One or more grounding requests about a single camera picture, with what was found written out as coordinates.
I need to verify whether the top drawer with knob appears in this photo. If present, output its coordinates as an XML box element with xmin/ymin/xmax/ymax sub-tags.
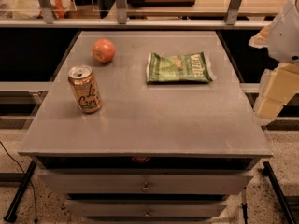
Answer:
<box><xmin>38</xmin><ymin>171</ymin><xmax>252</xmax><ymax>195</ymax></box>

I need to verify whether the black left floor rail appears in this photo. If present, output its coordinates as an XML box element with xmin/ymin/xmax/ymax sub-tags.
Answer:
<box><xmin>1</xmin><ymin>161</ymin><xmax>36</xmax><ymax>223</ymax></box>

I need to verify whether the grey drawer cabinet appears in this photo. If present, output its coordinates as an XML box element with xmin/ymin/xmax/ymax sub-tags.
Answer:
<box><xmin>21</xmin><ymin>31</ymin><xmax>272</xmax><ymax>224</ymax></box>

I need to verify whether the green chip bag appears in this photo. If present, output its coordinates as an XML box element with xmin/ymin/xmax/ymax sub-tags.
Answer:
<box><xmin>146</xmin><ymin>52</ymin><xmax>216</xmax><ymax>83</ymax></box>

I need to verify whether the black right floor rail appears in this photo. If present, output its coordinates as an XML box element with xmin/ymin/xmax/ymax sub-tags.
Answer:
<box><xmin>263</xmin><ymin>161</ymin><xmax>299</xmax><ymax>224</ymax></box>

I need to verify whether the clear plastic bag orange item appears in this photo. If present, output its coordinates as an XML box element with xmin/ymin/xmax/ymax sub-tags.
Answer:
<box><xmin>0</xmin><ymin>0</ymin><xmax>76</xmax><ymax>19</ymax></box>

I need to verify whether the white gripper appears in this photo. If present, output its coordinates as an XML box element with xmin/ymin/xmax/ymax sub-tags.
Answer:
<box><xmin>249</xmin><ymin>0</ymin><xmax>299</xmax><ymax>119</ymax></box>

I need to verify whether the orange LaCroix soda can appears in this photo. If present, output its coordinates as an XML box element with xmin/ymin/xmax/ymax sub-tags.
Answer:
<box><xmin>68</xmin><ymin>65</ymin><xmax>102</xmax><ymax>113</ymax></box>

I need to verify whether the black floor cable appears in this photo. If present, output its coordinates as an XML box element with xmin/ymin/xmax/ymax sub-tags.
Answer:
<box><xmin>0</xmin><ymin>140</ymin><xmax>39</xmax><ymax>224</ymax></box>

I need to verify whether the lower drawer with knob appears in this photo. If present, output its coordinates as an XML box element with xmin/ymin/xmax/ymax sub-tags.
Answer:
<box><xmin>65</xmin><ymin>200</ymin><xmax>226</xmax><ymax>217</ymax></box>

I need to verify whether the drawer with knob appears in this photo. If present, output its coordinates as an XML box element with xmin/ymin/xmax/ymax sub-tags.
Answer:
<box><xmin>65</xmin><ymin>200</ymin><xmax>226</xmax><ymax>217</ymax></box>
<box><xmin>38</xmin><ymin>171</ymin><xmax>252</xmax><ymax>195</ymax></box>

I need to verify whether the orange fruit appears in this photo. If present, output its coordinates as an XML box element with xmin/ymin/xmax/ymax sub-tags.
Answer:
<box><xmin>92</xmin><ymin>38</ymin><xmax>116</xmax><ymax>63</ymax></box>

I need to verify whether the black floor rail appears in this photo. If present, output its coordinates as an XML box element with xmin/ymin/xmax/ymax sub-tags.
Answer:
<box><xmin>1</xmin><ymin>161</ymin><xmax>36</xmax><ymax>223</ymax></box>
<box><xmin>263</xmin><ymin>161</ymin><xmax>299</xmax><ymax>224</ymax></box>

